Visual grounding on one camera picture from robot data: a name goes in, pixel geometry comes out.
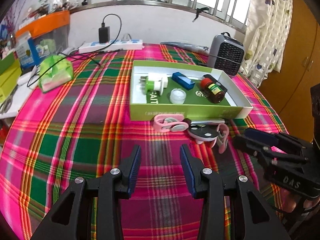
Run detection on purple flower branches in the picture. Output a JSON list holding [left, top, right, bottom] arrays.
[[1, 0, 27, 40]]

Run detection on blue rectangular box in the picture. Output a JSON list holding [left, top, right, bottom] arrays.
[[171, 72, 195, 90]]

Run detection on grey portable fan heater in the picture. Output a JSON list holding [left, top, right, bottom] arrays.
[[207, 32, 244, 76]]

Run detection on person's right hand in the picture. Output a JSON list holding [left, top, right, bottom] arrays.
[[280, 189, 319, 213]]

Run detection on translucent white round jar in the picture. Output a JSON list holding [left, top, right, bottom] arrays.
[[169, 88, 187, 105]]

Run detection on green white round plug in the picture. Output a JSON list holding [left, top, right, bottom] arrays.
[[144, 79, 164, 96]]

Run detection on patterned cream curtain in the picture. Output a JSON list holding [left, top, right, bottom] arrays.
[[240, 0, 293, 88]]

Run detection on grey flat handheld device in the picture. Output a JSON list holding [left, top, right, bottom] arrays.
[[161, 42, 209, 55]]

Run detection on black white round gadget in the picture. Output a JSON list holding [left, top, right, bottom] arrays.
[[187, 124, 219, 144]]

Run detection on blue white carton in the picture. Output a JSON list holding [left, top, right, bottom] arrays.
[[15, 31, 41, 70]]

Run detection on white side table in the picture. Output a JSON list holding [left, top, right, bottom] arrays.
[[1, 66, 39, 119]]

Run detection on yellow green stacked boxes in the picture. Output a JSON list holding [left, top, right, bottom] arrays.
[[0, 52, 22, 103]]

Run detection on scissors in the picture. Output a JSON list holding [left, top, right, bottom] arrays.
[[0, 95, 13, 114]]

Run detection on pink clip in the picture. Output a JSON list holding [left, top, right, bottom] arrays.
[[153, 114, 189, 133], [210, 124, 229, 154]]

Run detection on wooden cabinet door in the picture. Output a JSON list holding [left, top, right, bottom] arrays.
[[259, 0, 319, 141]]

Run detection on green tissue pack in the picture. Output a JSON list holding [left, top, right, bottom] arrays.
[[39, 55, 74, 93]]

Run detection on green white cardboard box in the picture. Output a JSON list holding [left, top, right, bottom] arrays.
[[130, 60, 253, 121]]

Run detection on black cable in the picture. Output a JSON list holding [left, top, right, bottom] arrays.
[[26, 13, 123, 87]]

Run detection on brown bottle red cap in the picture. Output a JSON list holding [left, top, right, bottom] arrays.
[[200, 78, 225, 103]]

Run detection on pink clip front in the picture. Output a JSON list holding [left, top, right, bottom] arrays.
[[210, 124, 229, 154]]

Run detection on white power strip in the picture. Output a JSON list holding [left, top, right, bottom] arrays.
[[79, 40, 144, 53]]

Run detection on black power adapter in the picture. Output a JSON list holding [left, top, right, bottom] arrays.
[[98, 22, 110, 43]]

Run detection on orange lidded storage bin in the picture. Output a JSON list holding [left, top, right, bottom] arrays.
[[16, 10, 70, 57]]

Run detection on white charger cube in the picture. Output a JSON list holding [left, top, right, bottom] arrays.
[[140, 76, 169, 91]]

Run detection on pink clip back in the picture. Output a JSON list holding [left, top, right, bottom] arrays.
[[153, 114, 189, 133]]

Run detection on silver black pen torch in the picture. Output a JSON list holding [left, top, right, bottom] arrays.
[[183, 118, 225, 126]]

